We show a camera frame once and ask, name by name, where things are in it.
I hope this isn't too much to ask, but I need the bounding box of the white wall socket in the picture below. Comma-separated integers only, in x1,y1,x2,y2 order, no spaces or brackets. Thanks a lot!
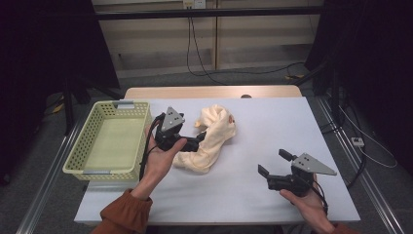
182,0,207,10

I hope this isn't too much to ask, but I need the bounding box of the black curtain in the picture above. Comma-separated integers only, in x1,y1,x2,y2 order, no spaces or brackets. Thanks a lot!
305,0,413,167
0,0,121,186

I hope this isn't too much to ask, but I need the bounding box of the white cable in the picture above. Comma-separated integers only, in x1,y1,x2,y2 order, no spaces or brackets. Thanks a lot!
339,105,398,170

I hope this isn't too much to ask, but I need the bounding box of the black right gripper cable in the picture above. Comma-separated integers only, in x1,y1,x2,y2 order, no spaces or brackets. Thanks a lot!
311,179,329,216

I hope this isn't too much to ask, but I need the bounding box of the pale green perforated plastic basket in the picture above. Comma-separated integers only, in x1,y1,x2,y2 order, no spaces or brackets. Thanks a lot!
62,99,153,182

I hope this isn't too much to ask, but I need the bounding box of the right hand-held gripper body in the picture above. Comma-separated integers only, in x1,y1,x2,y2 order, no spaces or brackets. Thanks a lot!
266,152,338,198

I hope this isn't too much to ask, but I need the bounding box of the black horizontal metal bar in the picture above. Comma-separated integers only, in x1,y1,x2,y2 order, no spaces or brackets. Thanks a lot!
94,5,325,21

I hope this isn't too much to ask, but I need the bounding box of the black power cable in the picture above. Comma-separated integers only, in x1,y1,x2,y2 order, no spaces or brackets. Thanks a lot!
185,17,307,78
190,17,227,86

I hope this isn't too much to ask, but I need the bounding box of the aluminium floor rail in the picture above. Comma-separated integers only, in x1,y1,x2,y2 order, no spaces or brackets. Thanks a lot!
16,111,86,234
316,97,407,234

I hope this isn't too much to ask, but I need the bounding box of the person's right hand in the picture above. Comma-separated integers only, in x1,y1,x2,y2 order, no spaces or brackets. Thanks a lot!
280,187,336,234

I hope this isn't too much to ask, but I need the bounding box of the black metal stand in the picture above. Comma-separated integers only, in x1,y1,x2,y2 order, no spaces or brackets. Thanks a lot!
62,76,125,137

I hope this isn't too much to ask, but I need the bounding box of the cream cloth with orange print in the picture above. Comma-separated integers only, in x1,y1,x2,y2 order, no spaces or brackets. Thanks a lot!
171,103,238,175

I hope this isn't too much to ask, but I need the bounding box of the person's left hand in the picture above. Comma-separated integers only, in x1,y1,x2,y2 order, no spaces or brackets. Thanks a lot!
131,125,189,201

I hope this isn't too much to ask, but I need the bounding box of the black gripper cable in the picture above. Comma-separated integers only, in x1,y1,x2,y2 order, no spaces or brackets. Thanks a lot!
311,179,329,216
138,111,168,181

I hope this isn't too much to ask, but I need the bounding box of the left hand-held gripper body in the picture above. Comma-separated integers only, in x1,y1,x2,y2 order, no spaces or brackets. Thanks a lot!
154,106,189,153

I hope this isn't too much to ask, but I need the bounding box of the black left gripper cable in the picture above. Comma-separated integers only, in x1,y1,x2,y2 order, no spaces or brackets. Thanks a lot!
138,111,168,181

